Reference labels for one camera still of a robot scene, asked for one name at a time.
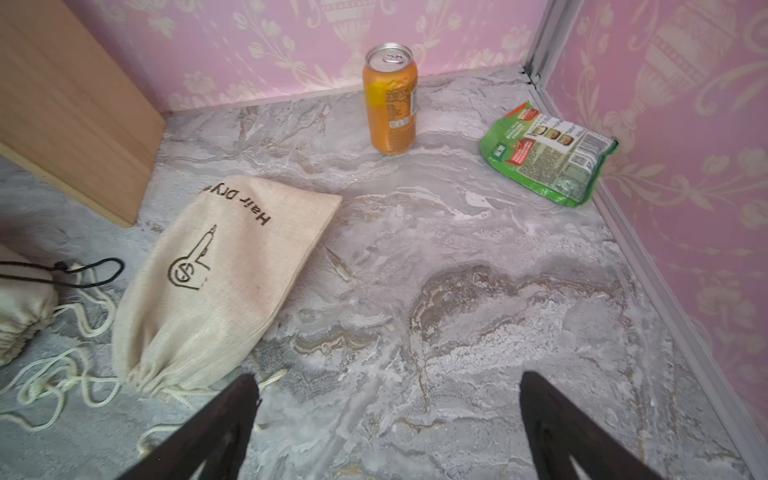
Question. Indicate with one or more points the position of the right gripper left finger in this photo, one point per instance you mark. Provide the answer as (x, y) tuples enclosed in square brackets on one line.
[(212, 444)]

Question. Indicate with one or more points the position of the black drawstring pouch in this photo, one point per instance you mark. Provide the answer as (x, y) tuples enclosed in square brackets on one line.
[(63, 268)]

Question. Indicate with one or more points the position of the wooden two-tier shelf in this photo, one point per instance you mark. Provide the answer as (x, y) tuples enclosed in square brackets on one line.
[(70, 115)]

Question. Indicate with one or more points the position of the green snack packet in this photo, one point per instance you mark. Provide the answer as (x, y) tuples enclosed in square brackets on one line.
[(554, 158)]

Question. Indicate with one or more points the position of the beige pouch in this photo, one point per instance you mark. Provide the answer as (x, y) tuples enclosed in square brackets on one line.
[(214, 283)]

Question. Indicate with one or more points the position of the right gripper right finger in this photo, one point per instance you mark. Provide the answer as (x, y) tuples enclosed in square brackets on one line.
[(562, 437)]

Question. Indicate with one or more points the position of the orange drink can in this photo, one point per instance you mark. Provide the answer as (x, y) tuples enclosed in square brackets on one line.
[(390, 79)]

